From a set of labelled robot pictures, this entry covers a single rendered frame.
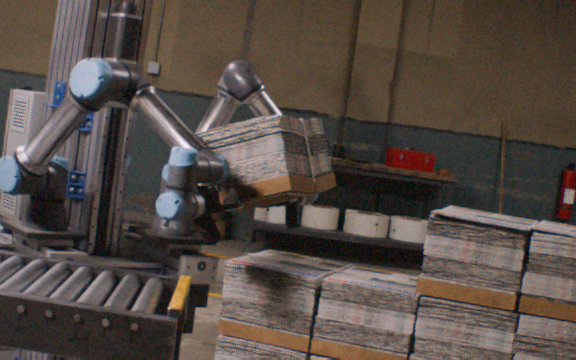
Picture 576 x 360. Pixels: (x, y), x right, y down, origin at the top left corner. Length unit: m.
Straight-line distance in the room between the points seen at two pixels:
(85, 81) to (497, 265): 1.25
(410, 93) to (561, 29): 1.68
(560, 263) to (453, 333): 0.36
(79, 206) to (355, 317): 1.05
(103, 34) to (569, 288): 1.72
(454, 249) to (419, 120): 6.88
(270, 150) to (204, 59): 6.65
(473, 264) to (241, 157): 0.74
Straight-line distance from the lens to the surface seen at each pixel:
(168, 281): 2.69
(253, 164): 2.90
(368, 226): 8.95
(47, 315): 2.23
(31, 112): 3.54
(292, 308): 2.91
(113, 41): 3.32
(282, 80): 9.49
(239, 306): 2.97
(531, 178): 9.90
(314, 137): 3.11
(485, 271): 2.76
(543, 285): 2.75
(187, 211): 2.66
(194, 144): 2.78
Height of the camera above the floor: 1.29
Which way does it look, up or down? 4 degrees down
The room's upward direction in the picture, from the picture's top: 8 degrees clockwise
